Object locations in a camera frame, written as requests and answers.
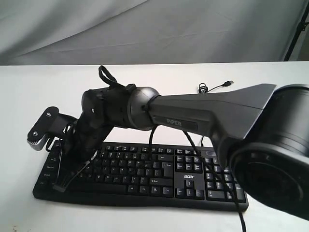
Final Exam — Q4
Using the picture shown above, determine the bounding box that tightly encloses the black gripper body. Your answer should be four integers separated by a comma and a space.
61, 118, 113, 167

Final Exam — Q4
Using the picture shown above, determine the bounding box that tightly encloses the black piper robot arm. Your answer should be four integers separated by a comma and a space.
55, 83, 309, 220

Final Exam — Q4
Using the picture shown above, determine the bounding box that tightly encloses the black acer keyboard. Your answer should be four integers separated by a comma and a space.
32, 142, 249, 211

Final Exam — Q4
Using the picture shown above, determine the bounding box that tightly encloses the grey backdrop cloth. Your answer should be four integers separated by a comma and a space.
0, 0, 307, 65

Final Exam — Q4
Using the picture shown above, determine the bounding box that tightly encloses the black stand pole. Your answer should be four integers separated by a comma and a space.
283, 1, 309, 61

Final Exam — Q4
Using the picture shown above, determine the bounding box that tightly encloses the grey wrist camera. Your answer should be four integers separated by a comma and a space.
27, 106, 77, 151

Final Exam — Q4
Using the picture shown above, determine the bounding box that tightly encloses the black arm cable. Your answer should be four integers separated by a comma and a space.
98, 65, 248, 232

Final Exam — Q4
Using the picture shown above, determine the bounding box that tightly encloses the black USB cable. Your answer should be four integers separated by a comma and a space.
197, 80, 235, 147

